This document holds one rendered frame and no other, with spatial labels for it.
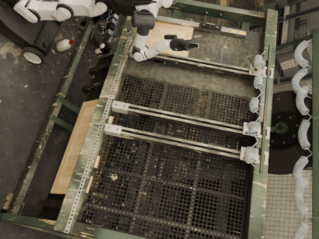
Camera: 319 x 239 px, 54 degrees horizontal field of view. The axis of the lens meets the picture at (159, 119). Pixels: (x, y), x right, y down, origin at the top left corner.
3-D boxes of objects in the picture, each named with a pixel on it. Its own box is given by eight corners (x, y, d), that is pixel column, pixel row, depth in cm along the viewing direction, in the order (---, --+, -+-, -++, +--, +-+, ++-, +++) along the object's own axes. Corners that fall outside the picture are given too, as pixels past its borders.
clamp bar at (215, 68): (131, 50, 271) (130, 31, 250) (269, 75, 262) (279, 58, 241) (128, 59, 267) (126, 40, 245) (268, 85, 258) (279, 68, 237)
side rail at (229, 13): (148, 1, 305) (148, -8, 295) (261, 21, 297) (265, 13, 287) (146, 5, 302) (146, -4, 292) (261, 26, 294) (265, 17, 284)
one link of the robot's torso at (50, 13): (17, 13, 261) (63, 6, 242) (27, -4, 269) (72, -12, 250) (30, 27, 273) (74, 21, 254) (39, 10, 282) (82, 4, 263)
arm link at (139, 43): (127, 56, 240) (133, 33, 223) (135, 48, 248) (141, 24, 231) (141, 63, 239) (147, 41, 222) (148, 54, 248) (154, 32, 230)
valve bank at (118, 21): (100, 7, 291) (119, -1, 276) (111, 18, 300) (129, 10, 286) (84, 50, 269) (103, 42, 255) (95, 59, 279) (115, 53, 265)
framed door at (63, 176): (85, 103, 305) (83, 102, 303) (126, 94, 272) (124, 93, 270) (51, 193, 266) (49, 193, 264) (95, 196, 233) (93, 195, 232)
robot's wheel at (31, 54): (16, 53, 280) (29, 48, 269) (19, 49, 283) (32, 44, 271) (35, 66, 294) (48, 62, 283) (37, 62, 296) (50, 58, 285)
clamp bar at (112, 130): (107, 124, 239) (103, 110, 218) (263, 156, 231) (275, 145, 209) (104, 136, 235) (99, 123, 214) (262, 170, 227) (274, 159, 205)
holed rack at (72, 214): (128, 36, 272) (128, 35, 271) (132, 36, 271) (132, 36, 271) (63, 232, 200) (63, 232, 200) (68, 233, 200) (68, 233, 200)
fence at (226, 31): (142, 15, 289) (142, 12, 285) (245, 34, 282) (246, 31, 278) (141, 19, 286) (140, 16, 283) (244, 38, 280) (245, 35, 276)
